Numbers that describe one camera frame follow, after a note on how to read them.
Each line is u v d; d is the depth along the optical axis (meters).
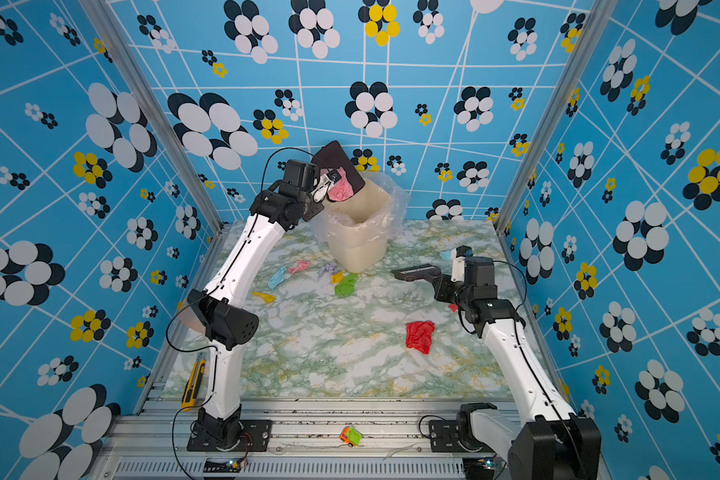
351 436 0.72
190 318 0.96
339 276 1.03
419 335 0.89
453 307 0.96
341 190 0.85
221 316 0.51
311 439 0.75
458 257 0.72
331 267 1.05
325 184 0.72
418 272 0.92
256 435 0.74
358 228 0.85
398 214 0.87
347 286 1.02
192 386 0.81
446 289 0.71
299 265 1.07
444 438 0.72
